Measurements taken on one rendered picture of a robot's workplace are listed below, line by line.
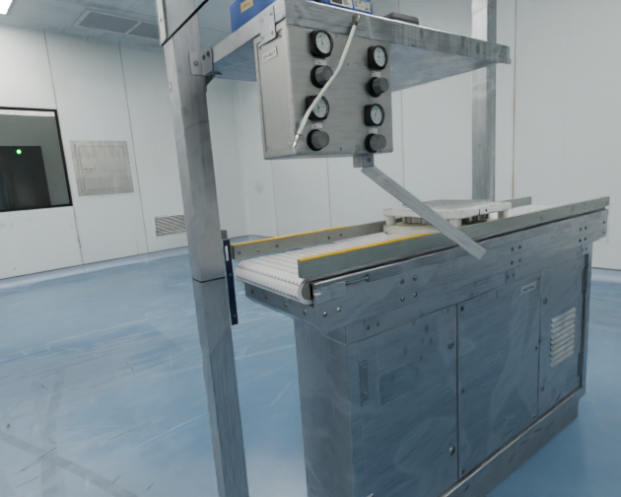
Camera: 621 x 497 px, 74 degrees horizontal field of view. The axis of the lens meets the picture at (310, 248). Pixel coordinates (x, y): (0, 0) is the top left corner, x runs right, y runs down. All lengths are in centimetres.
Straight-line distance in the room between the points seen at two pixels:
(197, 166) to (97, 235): 516
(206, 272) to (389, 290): 40
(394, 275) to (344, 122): 33
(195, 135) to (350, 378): 60
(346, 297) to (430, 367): 40
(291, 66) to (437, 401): 88
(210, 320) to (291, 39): 60
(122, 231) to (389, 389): 541
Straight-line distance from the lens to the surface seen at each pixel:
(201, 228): 92
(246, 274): 89
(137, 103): 637
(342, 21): 76
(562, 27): 429
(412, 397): 109
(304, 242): 103
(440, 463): 129
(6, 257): 587
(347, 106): 73
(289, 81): 67
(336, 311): 77
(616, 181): 407
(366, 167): 80
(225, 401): 105
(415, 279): 91
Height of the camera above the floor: 101
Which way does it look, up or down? 10 degrees down
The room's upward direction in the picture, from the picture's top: 4 degrees counter-clockwise
